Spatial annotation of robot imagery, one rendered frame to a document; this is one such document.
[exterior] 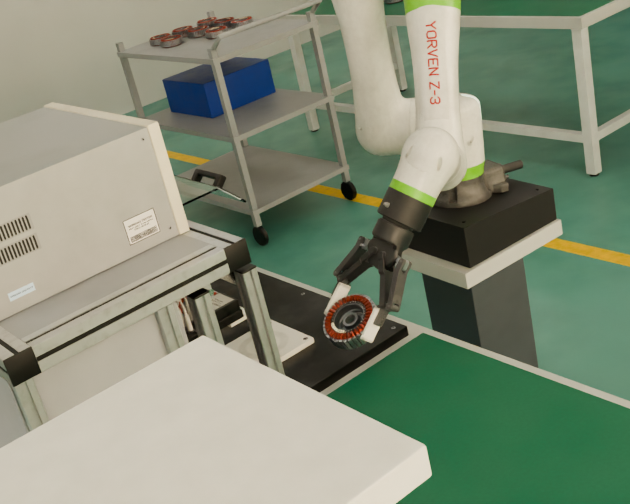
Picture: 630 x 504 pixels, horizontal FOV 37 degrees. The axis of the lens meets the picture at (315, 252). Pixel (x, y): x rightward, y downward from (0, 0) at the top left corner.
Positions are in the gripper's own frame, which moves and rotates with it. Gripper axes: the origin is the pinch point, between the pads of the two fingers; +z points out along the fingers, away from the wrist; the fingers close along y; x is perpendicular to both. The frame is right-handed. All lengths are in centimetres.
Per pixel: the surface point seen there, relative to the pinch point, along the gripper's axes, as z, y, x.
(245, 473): 3, -68, 71
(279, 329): 10.6, 19.2, -1.2
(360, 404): 11.9, -13.2, 1.5
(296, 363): 13.1, 6.2, 2.2
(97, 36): -36, 562, -183
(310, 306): 4.8, 23.8, -10.6
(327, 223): 1, 212, -169
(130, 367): 17.8, -4.4, 44.5
